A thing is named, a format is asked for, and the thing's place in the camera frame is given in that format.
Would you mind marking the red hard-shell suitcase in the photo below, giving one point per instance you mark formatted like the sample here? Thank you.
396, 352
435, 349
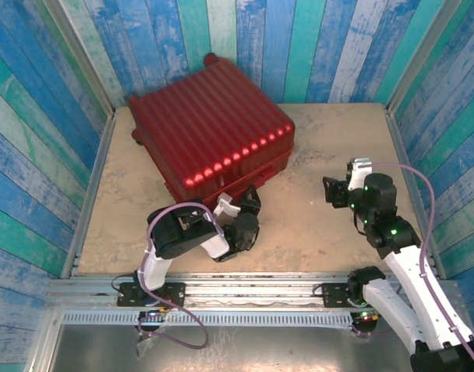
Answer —
209, 128

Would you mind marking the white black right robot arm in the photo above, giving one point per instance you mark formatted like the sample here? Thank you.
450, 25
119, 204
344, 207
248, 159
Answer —
415, 286

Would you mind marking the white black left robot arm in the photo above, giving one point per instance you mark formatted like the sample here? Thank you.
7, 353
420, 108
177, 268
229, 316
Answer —
155, 267

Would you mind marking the small circuit board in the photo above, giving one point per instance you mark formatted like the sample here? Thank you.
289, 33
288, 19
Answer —
368, 315
153, 313

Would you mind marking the steel sheet panel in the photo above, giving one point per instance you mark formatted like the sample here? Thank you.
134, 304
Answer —
260, 348

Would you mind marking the aluminium mounting rail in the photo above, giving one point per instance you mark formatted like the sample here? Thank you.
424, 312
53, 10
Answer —
252, 290

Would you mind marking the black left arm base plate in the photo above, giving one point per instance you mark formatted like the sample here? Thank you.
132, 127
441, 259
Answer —
174, 290

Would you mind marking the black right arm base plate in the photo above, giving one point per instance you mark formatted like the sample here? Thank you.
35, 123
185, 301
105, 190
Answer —
333, 294

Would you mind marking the aluminium frame post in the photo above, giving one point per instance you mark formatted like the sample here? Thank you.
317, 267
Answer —
82, 58
424, 58

